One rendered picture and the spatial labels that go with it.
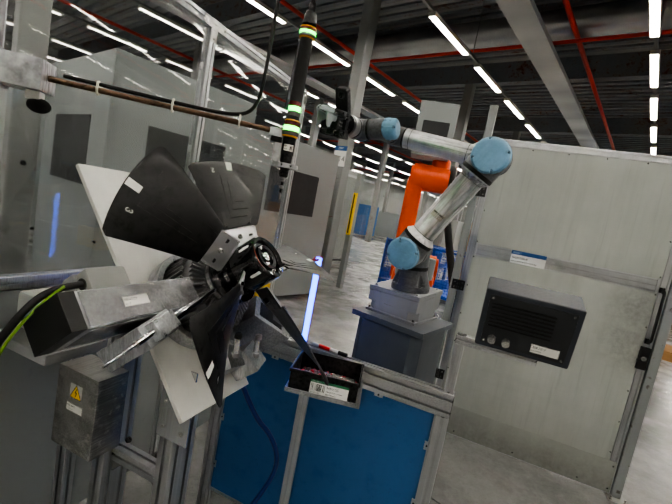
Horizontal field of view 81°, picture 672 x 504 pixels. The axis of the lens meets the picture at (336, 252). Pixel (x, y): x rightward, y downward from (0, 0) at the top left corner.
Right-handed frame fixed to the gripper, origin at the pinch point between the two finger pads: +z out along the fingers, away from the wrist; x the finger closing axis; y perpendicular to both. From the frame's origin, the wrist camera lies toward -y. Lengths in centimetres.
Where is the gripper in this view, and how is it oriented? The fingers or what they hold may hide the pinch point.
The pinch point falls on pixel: (320, 105)
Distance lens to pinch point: 127.9
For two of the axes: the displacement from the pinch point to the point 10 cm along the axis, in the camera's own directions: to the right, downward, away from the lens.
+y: -2.1, 9.6, 2.1
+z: -4.3, 1.0, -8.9
